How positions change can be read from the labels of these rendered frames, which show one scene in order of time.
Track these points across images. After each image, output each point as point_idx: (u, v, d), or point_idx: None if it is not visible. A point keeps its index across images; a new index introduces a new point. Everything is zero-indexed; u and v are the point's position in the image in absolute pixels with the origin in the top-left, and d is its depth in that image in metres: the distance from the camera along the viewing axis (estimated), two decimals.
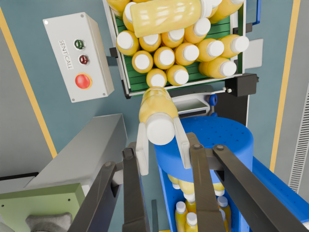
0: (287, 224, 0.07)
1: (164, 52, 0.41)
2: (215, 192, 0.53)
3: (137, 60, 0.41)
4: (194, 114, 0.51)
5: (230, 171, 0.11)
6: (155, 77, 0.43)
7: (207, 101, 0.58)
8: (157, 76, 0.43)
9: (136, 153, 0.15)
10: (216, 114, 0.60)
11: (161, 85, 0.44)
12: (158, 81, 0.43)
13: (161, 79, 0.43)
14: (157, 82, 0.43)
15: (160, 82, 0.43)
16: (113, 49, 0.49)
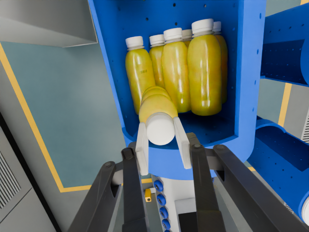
0: (287, 224, 0.07)
1: None
2: None
3: None
4: None
5: (230, 171, 0.11)
6: None
7: None
8: None
9: (136, 153, 0.15)
10: None
11: None
12: None
13: None
14: None
15: None
16: None
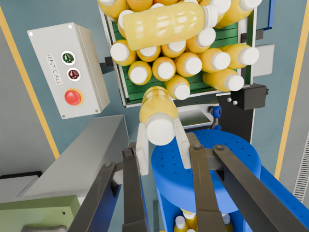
0: (287, 224, 0.07)
1: (163, 65, 0.37)
2: None
3: (133, 73, 0.37)
4: (196, 130, 0.47)
5: (230, 171, 0.11)
6: (154, 124, 0.20)
7: (211, 113, 0.54)
8: (158, 122, 0.20)
9: (136, 153, 0.15)
10: (220, 127, 0.55)
11: (168, 140, 0.21)
12: (161, 132, 0.20)
13: (168, 128, 0.20)
14: (160, 133, 0.20)
15: (166, 133, 0.20)
16: (108, 58, 0.45)
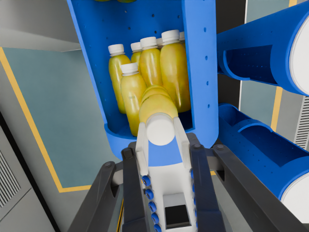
0: (287, 224, 0.07)
1: None
2: None
3: None
4: None
5: (231, 171, 0.11)
6: (154, 124, 0.20)
7: None
8: (158, 122, 0.20)
9: (136, 153, 0.15)
10: None
11: (168, 140, 0.21)
12: (161, 132, 0.20)
13: (168, 128, 0.20)
14: (160, 133, 0.20)
15: (166, 133, 0.20)
16: None
